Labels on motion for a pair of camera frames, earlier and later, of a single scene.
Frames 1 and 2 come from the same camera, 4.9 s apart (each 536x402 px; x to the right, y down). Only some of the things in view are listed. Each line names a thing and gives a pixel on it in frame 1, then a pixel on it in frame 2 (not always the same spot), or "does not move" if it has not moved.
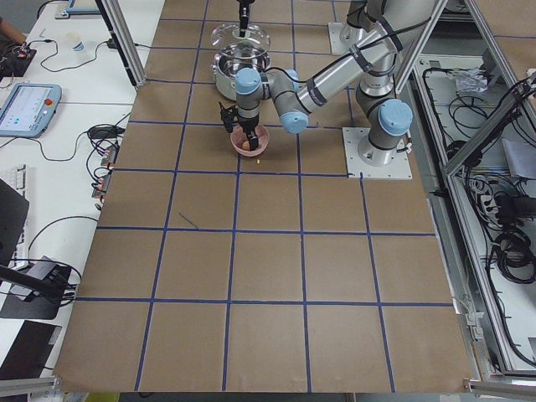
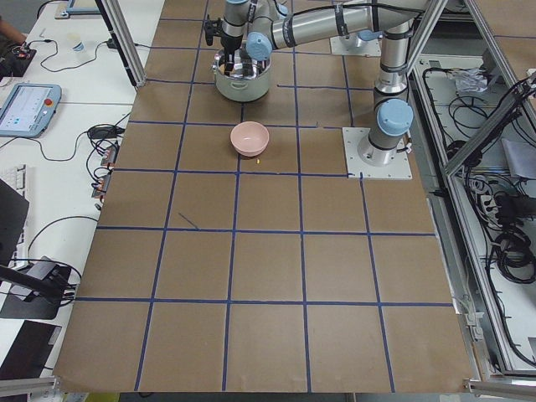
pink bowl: [238, 137] does not move
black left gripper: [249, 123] → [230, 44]
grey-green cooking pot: [225, 69] does not move
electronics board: [15, 61] does not move
